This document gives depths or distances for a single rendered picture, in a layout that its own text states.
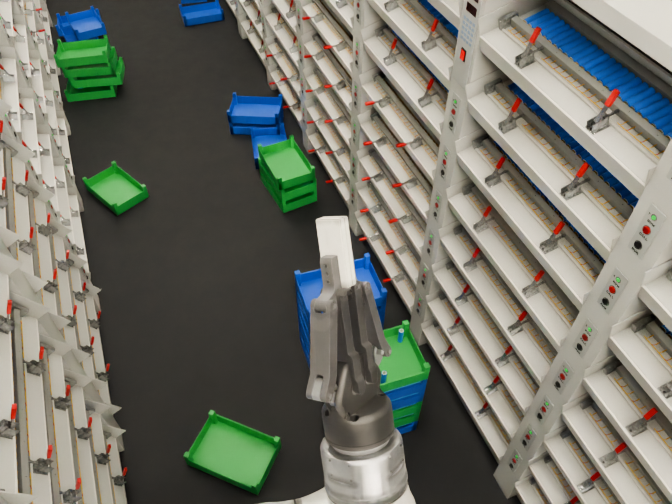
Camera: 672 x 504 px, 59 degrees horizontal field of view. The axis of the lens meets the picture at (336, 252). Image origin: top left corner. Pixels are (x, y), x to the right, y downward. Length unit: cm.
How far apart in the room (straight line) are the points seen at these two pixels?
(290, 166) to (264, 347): 102
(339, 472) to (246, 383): 192
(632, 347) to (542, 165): 47
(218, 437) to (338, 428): 184
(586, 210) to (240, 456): 157
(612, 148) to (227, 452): 174
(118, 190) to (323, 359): 294
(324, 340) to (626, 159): 88
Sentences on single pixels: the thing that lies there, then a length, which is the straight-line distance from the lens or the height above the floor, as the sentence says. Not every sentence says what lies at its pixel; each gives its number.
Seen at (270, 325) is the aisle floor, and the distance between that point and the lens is 269.
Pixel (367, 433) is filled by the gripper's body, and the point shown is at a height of 164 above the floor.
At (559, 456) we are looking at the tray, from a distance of 195.
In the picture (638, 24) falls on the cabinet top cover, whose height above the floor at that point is 169.
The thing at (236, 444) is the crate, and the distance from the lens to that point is 243.
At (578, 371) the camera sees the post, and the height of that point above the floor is 88.
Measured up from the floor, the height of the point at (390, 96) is 92.
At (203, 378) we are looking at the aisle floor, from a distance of 259.
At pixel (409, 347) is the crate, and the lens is 215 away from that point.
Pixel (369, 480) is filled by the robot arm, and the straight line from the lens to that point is 64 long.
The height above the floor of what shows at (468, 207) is 89.
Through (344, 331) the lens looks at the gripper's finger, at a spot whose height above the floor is 172.
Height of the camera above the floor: 221
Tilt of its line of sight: 49 degrees down
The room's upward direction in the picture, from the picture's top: straight up
